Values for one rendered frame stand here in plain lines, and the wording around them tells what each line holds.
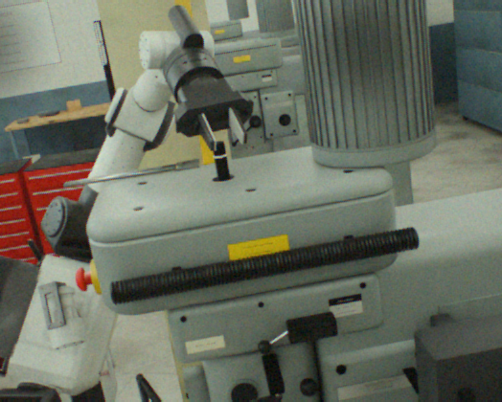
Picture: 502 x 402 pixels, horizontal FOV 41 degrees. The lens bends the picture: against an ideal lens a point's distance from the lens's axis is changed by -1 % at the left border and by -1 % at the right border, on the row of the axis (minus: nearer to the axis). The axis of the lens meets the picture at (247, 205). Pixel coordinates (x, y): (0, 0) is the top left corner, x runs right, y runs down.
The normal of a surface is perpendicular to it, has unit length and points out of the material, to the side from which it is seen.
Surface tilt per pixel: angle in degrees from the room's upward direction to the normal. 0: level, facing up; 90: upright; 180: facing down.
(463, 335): 0
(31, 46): 90
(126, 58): 90
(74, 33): 90
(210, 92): 30
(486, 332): 0
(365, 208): 90
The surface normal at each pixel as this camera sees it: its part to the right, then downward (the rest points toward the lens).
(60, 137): 0.11, 0.29
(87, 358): 0.79, -0.01
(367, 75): -0.14, 0.33
